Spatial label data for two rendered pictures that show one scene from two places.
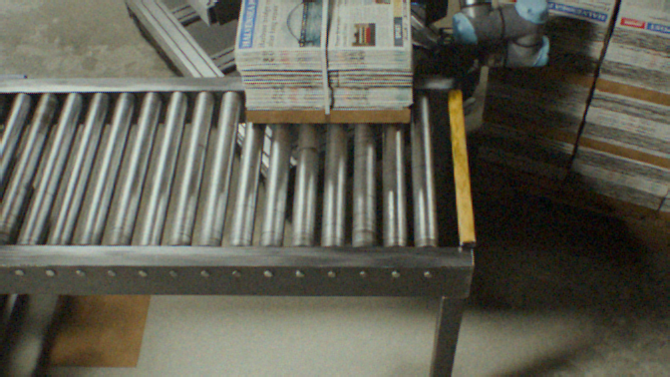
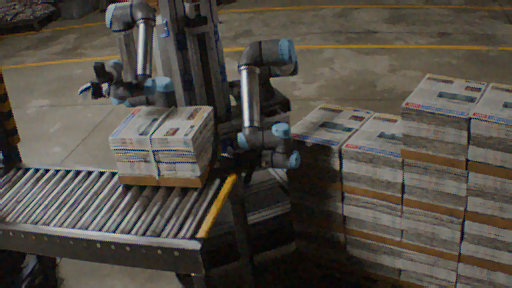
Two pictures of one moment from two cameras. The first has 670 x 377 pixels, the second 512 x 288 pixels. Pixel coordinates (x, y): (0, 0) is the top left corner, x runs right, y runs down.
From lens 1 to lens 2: 1.14 m
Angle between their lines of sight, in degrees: 27
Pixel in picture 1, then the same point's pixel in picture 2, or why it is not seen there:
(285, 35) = (134, 132)
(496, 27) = (258, 139)
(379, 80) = (179, 157)
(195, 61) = not seen: hidden behind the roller
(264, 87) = (124, 160)
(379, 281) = (153, 257)
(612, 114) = (356, 209)
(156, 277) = (52, 243)
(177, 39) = not seen: hidden behind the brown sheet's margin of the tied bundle
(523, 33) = (276, 144)
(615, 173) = (370, 253)
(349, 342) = not seen: outside the picture
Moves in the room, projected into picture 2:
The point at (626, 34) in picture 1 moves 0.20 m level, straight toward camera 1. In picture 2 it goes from (348, 152) to (323, 175)
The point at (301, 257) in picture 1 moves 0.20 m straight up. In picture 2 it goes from (114, 238) to (101, 192)
